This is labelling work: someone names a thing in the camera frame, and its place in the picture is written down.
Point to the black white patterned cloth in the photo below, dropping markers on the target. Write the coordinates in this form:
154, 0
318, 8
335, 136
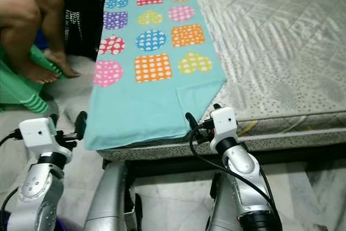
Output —
81, 17

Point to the grey robot left leg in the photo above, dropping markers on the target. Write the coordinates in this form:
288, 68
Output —
108, 198

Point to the quilted cream mattress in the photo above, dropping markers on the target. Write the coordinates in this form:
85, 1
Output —
275, 41

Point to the green plastic stool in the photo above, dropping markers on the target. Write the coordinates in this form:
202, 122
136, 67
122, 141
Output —
19, 93

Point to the bed base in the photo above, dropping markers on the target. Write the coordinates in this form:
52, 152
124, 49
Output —
194, 158

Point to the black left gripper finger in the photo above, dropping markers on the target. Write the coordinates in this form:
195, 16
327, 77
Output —
53, 120
81, 125

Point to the grey robot right leg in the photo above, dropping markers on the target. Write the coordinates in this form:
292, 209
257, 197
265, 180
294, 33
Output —
221, 204

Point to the teal heart patterned blanket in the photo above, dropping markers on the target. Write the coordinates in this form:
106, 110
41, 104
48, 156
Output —
151, 52

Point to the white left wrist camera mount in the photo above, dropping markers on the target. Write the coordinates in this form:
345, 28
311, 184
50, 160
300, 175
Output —
37, 132

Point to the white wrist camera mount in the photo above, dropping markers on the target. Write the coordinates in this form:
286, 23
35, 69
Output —
224, 124
37, 132

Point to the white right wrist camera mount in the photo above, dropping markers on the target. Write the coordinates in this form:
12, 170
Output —
224, 124

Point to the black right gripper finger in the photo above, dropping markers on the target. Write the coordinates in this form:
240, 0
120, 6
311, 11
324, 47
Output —
217, 106
192, 124

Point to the grey robot leg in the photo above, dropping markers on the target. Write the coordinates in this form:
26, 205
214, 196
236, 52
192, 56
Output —
221, 204
108, 198

